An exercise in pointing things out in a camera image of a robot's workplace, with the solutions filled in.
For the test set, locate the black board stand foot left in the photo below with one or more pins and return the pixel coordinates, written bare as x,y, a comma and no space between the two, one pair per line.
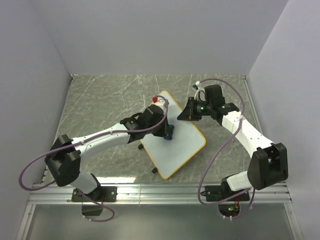
140,147

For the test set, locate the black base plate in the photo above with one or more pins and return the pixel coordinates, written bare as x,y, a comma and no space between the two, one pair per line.
215,193
102,194

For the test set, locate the white board with yellow frame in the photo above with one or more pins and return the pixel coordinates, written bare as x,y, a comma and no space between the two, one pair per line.
168,156

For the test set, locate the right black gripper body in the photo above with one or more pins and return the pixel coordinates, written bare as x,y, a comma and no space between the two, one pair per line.
203,109

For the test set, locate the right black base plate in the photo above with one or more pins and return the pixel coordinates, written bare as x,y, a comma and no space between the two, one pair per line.
215,193

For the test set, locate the black board stand foot right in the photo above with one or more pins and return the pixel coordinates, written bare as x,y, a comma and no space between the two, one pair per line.
154,170

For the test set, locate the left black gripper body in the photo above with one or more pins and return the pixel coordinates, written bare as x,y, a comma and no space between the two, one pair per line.
162,131

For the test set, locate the aluminium rail frame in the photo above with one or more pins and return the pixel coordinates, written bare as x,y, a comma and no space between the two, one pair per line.
170,194

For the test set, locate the blue whiteboard eraser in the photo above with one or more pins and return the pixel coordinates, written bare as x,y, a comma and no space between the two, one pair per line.
168,132

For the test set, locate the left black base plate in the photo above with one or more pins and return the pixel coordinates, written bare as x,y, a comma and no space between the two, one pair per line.
102,194

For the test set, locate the black board stand foot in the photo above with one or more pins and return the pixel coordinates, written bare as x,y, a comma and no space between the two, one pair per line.
154,170
140,147

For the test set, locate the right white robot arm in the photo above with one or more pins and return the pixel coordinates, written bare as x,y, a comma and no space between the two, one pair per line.
269,160

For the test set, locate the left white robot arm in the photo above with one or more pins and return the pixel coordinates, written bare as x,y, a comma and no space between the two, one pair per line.
66,154

